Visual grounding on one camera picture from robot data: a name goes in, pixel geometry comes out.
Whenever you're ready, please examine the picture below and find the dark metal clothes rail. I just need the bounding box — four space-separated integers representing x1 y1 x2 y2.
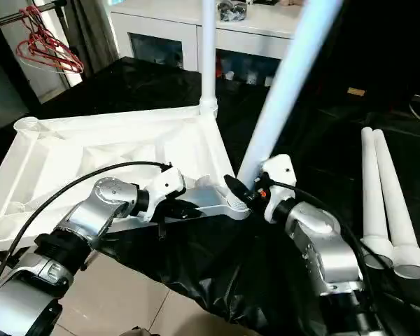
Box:
0 0 65 30

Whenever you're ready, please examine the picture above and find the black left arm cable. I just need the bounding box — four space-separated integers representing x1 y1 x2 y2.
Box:
0 160 174 282

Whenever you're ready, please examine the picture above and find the white plastic table leg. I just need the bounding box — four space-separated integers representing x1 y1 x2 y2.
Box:
372 129 420 280
197 0 220 120
360 127 395 271
234 0 344 205

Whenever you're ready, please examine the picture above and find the dark object on cabinet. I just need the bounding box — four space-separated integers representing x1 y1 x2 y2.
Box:
217 0 250 22

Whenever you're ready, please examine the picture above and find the white plastic table top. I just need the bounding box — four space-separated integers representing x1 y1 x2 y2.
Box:
0 101 253 254

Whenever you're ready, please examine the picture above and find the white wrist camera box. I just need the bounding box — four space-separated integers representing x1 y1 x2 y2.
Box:
146 166 187 222
255 155 298 224

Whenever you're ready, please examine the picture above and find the grey curtain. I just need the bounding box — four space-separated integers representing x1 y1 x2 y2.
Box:
59 0 121 68

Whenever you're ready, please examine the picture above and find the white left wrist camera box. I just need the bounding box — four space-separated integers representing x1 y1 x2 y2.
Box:
146 166 187 222

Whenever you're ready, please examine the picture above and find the black plastic mat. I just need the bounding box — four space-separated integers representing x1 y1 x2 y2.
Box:
0 56 420 336

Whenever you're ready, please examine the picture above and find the white cabinet with glass doors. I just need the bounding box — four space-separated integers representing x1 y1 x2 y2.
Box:
110 0 303 89

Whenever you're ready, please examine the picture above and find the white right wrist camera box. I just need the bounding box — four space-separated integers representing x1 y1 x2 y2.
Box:
255 155 298 224

